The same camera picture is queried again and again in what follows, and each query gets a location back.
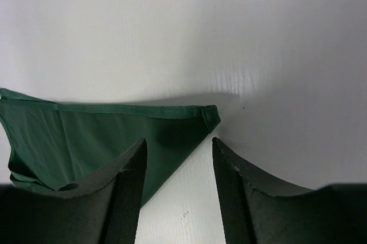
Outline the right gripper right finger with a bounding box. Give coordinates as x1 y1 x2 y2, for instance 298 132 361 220
212 138 366 243

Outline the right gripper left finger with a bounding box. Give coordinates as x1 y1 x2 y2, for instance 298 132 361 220
1 139 147 243

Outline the dark green cloth napkin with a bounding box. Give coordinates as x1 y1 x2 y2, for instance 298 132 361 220
1 89 220 203

